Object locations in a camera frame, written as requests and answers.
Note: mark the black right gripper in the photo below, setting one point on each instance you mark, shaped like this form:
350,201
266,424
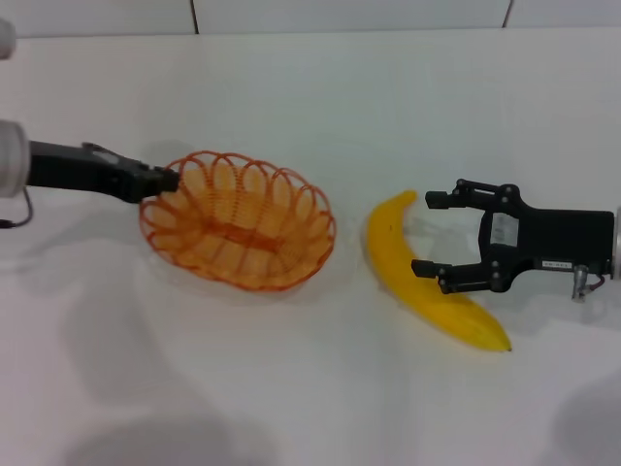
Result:
558,238

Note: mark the yellow banana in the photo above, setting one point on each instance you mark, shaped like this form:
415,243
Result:
388,242

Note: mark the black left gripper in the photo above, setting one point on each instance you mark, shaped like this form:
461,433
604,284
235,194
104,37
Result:
77,170

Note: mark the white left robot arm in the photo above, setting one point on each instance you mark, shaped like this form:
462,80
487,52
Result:
9,155

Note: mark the orange woven plastic basket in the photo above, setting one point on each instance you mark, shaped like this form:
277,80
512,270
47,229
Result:
233,228

